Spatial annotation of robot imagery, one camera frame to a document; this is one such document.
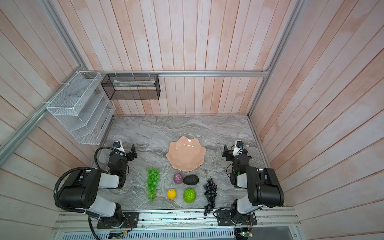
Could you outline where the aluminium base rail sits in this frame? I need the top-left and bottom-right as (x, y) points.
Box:
(50, 206), (302, 240)

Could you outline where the black wire mesh basket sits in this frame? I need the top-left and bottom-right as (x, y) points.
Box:
(101, 73), (161, 101)

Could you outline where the yellow fake lemon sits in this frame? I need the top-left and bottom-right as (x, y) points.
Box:
(167, 189), (177, 200)

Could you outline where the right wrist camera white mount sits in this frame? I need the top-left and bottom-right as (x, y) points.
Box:
(233, 141), (244, 156)

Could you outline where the white wire mesh shelf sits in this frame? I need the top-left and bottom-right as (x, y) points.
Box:
(47, 72), (116, 145)

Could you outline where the black corrugated cable hose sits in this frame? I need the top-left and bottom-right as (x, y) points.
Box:
(53, 146), (121, 240)

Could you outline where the left aluminium frame bar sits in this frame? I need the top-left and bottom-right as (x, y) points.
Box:
(1, 1), (87, 166)

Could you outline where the dark purple fake grape bunch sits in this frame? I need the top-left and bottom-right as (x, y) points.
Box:
(204, 178), (218, 216)

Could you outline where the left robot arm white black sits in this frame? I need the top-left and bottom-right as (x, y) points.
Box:
(53, 141), (138, 229)

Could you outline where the horizontal aluminium frame bar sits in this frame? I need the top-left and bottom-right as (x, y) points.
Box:
(84, 70), (269, 78)

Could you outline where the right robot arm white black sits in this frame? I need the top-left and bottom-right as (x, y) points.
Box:
(222, 141), (285, 225)

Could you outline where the pink scalloped fruit bowl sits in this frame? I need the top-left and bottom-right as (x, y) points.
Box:
(166, 137), (206, 172)

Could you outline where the purple fake fruit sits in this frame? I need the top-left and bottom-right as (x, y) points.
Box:
(174, 173), (184, 184)

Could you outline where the right aluminium frame bar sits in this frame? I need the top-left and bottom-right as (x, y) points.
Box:
(248, 0), (307, 118)

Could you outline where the green fake grape bunch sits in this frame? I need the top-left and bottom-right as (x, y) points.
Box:
(146, 168), (160, 202)

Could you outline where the dark fake avocado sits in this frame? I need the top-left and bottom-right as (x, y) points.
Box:
(183, 175), (199, 186)

